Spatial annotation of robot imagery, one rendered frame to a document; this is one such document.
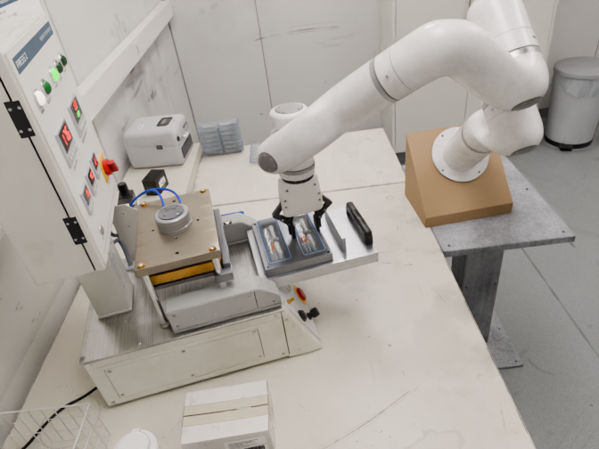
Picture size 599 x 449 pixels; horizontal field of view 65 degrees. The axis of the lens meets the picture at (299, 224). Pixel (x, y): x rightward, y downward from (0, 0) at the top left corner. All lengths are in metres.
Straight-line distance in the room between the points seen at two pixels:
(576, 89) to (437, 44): 2.85
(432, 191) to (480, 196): 0.16
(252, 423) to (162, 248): 0.41
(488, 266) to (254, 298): 1.09
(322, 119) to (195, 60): 2.69
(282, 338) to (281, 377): 0.09
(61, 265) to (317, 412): 0.62
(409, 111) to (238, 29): 1.29
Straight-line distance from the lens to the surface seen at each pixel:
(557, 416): 2.12
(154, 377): 1.20
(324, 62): 3.54
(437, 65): 0.84
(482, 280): 1.95
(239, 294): 1.05
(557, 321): 2.44
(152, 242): 1.08
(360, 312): 1.31
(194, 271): 1.07
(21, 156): 0.88
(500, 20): 0.95
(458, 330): 1.29
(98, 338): 1.19
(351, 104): 0.90
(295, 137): 0.91
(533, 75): 0.91
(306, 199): 1.10
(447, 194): 1.61
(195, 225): 1.09
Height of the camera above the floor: 1.71
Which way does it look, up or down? 36 degrees down
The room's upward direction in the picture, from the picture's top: 8 degrees counter-clockwise
